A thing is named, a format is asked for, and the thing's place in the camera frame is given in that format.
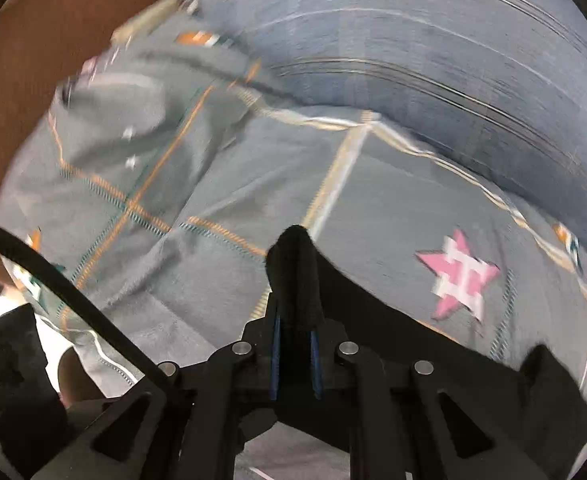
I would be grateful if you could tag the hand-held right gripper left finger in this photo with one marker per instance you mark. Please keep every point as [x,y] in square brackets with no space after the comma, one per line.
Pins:
[275,360]

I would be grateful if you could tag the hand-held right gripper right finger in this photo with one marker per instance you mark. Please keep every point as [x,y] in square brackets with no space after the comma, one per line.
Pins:
[315,362]

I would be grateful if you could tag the black pants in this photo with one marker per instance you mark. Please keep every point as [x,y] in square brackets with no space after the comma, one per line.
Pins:
[373,320]

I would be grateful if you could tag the grey printed blanket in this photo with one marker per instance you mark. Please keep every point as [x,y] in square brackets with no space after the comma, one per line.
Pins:
[213,170]

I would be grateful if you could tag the blue denim jeans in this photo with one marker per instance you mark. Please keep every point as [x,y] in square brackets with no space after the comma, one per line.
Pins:
[398,35]

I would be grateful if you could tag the beige blurred object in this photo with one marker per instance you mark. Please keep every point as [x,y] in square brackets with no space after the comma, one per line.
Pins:
[146,20]

